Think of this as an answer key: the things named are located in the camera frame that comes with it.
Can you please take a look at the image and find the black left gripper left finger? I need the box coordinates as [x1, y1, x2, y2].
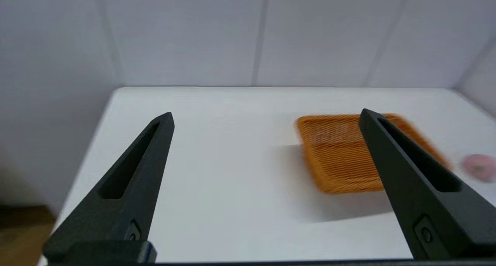
[43, 112, 175, 259]

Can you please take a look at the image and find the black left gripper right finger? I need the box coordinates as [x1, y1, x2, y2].
[359, 108, 496, 261]

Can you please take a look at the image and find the pink plush peach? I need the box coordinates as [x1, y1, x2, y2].
[461, 154, 496, 182]

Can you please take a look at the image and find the orange woven wicker basket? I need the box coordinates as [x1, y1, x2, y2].
[295, 113, 452, 194]

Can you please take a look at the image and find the brown cardboard box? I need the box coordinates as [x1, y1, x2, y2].
[0, 205, 57, 266]

